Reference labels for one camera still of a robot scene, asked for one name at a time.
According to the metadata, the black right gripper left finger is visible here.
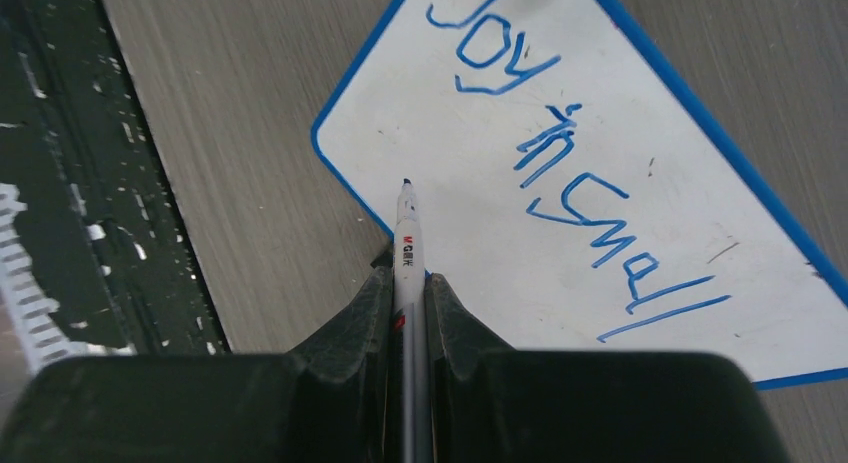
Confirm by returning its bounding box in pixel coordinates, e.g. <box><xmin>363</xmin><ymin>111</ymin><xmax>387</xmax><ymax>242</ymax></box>
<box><xmin>1</xmin><ymin>267</ymin><xmax>393</xmax><ymax>462</ymax></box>

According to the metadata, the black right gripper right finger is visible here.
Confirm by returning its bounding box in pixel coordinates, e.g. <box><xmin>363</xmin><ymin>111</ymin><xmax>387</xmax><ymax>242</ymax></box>
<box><xmin>424</xmin><ymin>273</ymin><xmax>790</xmax><ymax>462</ymax></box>

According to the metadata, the white marker pen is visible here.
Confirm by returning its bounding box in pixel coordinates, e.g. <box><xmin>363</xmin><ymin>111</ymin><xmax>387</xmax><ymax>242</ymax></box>
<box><xmin>393</xmin><ymin>178</ymin><xmax>433</xmax><ymax>462</ymax></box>

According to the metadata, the blue framed whiteboard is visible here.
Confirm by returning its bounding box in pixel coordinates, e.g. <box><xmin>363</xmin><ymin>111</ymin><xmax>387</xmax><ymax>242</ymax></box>
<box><xmin>312</xmin><ymin>0</ymin><xmax>847</xmax><ymax>389</ymax></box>

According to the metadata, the slotted aluminium cable duct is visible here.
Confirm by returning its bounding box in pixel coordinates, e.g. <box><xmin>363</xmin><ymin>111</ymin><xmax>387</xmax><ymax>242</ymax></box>
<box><xmin>1</xmin><ymin>183</ymin><xmax>137</xmax><ymax>375</ymax></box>

